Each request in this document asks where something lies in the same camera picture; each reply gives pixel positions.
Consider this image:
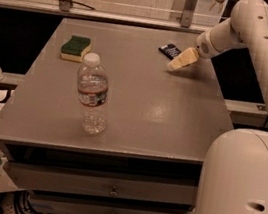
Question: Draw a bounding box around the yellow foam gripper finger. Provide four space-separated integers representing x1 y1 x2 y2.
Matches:
168 47 200 72

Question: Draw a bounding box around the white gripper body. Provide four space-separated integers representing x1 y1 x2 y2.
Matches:
196 29 226 59

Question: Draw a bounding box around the dark blue rxbar wrapper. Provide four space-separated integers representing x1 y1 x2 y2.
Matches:
158 43 181 60

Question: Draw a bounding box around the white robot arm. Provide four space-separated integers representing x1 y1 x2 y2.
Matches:
168 0 268 214

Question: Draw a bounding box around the clear plastic water bottle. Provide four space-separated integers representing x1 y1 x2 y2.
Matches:
76 53 109 135

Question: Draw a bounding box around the green and yellow sponge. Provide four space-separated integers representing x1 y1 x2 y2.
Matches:
61 36 92 63

